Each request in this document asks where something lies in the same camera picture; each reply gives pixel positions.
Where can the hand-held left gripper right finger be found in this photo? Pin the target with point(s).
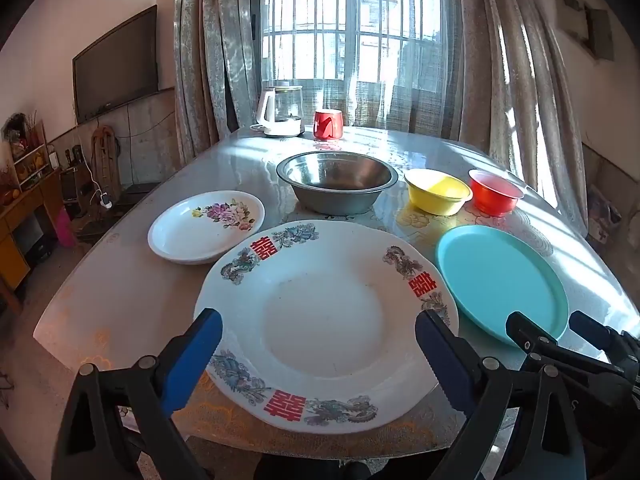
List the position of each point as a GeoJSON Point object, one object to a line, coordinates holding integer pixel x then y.
{"type": "Point", "coordinates": [442, 360]}

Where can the grey wall box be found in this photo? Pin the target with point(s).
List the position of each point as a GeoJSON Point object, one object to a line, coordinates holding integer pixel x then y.
{"type": "Point", "coordinates": [590, 25]}

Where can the red plastic bowl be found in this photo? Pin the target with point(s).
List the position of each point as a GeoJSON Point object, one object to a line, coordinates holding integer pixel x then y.
{"type": "Point", "coordinates": [495, 195]}

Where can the teal plastic plate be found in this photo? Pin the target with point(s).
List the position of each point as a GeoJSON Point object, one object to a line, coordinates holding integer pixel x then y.
{"type": "Point", "coordinates": [495, 280]}

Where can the white power strip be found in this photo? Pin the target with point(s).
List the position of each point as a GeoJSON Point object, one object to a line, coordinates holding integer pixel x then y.
{"type": "Point", "coordinates": [106, 201]}

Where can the red mug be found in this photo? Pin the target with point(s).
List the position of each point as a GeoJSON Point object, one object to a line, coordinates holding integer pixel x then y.
{"type": "Point", "coordinates": [327, 125]}

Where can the white shelf with ornaments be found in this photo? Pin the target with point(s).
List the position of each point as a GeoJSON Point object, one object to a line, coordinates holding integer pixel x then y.
{"type": "Point", "coordinates": [30, 157]}

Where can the large white plate red print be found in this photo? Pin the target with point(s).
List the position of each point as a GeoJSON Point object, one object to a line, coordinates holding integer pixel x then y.
{"type": "Point", "coordinates": [320, 320]}

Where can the stainless steel bowl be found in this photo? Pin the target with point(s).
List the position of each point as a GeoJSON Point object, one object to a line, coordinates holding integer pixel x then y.
{"type": "Point", "coordinates": [335, 180]}

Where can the white glass electric kettle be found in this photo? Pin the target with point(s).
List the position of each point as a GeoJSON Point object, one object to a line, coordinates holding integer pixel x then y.
{"type": "Point", "coordinates": [272, 110]}

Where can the yellow plastic bowl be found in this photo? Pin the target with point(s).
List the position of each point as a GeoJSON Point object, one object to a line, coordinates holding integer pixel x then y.
{"type": "Point", "coordinates": [437, 192]}

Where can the grey patterned curtain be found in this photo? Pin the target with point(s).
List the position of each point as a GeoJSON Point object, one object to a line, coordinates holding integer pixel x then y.
{"type": "Point", "coordinates": [215, 60]}
{"type": "Point", "coordinates": [515, 85]}

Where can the wooden folding chair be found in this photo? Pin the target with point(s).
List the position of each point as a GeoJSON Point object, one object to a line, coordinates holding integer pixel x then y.
{"type": "Point", "coordinates": [105, 160]}

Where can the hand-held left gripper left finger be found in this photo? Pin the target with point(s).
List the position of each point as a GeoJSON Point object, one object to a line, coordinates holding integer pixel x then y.
{"type": "Point", "coordinates": [195, 355]}

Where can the black flat television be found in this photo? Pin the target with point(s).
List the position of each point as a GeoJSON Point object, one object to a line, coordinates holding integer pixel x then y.
{"type": "Point", "coordinates": [117, 65]}

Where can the small dark appliance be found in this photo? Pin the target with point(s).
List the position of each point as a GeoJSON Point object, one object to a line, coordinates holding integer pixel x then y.
{"type": "Point", "coordinates": [70, 185]}

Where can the pink bag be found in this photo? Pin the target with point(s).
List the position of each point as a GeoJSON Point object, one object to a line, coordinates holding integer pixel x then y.
{"type": "Point", "coordinates": [65, 230]}

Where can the window with grille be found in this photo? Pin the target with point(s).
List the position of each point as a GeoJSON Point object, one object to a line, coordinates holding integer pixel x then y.
{"type": "Point", "coordinates": [350, 20]}

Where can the wooden cabinet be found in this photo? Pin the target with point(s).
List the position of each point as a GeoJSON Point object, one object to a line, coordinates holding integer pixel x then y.
{"type": "Point", "coordinates": [20, 230]}

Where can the small white floral plate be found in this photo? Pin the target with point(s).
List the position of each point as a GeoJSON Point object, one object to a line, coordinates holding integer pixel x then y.
{"type": "Point", "coordinates": [200, 232]}

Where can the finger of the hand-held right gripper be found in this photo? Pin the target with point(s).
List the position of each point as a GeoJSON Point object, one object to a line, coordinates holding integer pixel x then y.
{"type": "Point", "coordinates": [595, 330]}
{"type": "Point", "coordinates": [530, 332]}

